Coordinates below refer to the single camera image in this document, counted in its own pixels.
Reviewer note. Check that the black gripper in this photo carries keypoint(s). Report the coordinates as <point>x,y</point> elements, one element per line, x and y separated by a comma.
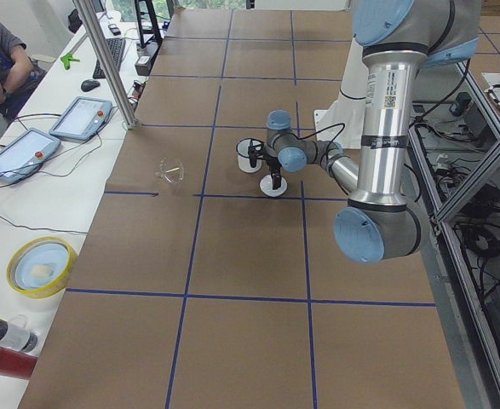
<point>273,164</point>

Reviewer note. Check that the white cup lid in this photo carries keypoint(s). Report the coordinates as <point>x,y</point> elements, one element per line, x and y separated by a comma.
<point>266,186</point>

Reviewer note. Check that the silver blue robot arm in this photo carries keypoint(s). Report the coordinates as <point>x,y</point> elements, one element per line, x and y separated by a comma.
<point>398,38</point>

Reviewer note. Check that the white enamel cup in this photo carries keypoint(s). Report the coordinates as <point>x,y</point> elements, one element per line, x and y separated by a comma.
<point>243,155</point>

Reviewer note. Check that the grey power box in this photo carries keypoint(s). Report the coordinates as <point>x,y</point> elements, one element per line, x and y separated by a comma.
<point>146,57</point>

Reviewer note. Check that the far teach pendant tablet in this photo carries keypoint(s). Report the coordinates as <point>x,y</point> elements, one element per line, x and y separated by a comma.
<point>82,119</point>

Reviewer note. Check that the teach pendant tablet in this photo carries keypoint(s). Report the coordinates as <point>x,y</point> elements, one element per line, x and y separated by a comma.
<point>82,119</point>
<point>24,155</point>

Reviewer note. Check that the black computer mouse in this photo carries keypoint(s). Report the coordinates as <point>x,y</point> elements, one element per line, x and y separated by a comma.
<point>89,84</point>

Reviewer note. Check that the black phone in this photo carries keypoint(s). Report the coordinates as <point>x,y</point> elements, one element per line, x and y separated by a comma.
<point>114,30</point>

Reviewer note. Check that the light blue plate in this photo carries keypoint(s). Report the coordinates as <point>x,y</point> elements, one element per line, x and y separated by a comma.
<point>55,255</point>

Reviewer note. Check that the green plastic clamp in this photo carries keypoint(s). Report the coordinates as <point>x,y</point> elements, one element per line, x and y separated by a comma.
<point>67,60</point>

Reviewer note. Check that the near teach pendant tablet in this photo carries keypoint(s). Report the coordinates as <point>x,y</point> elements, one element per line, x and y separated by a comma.
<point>24,155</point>

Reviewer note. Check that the white food piece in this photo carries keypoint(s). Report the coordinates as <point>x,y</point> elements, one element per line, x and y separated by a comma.
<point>41,271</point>

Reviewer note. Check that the yellow tape roll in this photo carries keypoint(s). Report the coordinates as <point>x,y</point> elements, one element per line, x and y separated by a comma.
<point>50,289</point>

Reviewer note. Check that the seated person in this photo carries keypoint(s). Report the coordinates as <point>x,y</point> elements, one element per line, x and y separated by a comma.
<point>20,75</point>

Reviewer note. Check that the clear bottle black cap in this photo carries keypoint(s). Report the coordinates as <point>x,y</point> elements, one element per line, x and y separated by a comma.
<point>16,337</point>

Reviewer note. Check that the red cylinder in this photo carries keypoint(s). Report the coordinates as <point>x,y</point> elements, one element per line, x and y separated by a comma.
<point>15,364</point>

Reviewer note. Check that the aluminium frame rail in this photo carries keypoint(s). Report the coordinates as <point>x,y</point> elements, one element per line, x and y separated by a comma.
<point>455,153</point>

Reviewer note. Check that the aluminium frame post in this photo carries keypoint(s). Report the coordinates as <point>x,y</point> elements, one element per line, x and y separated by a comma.
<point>98,41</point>

